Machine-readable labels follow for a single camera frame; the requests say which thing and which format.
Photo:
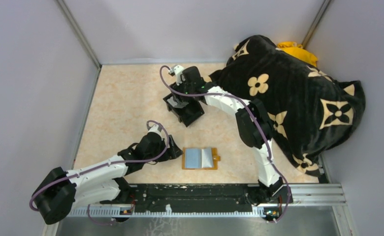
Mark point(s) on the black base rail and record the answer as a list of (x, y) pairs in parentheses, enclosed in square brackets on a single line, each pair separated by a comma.
[(220, 201)]

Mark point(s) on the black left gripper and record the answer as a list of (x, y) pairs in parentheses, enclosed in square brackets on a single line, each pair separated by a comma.
[(175, 151)]

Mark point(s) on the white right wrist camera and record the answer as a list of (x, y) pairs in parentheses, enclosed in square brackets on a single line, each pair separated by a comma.
[(177, 71)]

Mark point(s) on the black plastic card box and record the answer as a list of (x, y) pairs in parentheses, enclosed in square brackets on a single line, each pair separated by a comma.
[(186, 112)]

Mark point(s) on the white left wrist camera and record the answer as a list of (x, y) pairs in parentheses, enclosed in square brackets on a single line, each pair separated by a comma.
[(155, 129)]

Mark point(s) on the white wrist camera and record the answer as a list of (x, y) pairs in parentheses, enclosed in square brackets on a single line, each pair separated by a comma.
[(155, 129), (177, 71)]

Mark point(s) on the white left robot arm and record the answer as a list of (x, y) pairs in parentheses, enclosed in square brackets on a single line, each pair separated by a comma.
[(63, 191)]

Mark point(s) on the black flower-pattern blanket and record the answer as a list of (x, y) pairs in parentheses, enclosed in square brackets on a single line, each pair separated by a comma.
[(311, 112)]

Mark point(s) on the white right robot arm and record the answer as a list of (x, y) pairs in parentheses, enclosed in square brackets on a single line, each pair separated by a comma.
[(255, 131)]

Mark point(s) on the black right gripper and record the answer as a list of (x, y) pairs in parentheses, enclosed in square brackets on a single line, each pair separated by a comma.
[(178, 87)]

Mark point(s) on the yellow cloth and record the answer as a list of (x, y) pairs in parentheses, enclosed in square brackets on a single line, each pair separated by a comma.
[(296, 50)]

